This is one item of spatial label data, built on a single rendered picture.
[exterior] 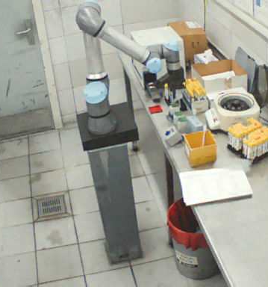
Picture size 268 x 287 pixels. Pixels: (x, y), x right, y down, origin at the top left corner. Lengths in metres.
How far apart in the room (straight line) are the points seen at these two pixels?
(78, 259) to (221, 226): 1.37
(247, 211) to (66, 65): 2.62
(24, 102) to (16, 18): 0.80
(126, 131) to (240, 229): 0.85
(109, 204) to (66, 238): 0.68
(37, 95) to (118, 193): 1.85
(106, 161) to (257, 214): 0.90
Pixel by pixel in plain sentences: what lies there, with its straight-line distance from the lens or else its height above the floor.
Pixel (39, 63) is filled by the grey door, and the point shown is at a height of 0.68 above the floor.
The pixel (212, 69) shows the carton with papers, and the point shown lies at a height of 0.97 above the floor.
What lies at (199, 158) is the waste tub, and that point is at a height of 0.92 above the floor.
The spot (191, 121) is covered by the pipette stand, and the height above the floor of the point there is 0.97.
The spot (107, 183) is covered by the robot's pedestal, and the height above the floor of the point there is 0.65.
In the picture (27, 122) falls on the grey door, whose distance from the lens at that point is 4.34.
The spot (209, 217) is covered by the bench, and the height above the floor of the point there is 0.88.
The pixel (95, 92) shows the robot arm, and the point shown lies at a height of 1.16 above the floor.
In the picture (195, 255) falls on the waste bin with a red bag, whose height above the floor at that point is 0.25.
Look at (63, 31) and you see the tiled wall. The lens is 4.06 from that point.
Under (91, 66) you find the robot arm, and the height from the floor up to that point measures 1.25.
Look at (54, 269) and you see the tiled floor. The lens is 3.03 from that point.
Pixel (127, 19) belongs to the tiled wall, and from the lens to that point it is 4.11.
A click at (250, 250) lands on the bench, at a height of 0.87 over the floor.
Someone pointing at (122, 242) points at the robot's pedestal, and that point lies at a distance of 2.85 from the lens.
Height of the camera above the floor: 2.20
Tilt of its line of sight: 33 degrees down
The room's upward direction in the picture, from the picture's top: 7 degrees counter-clockwise
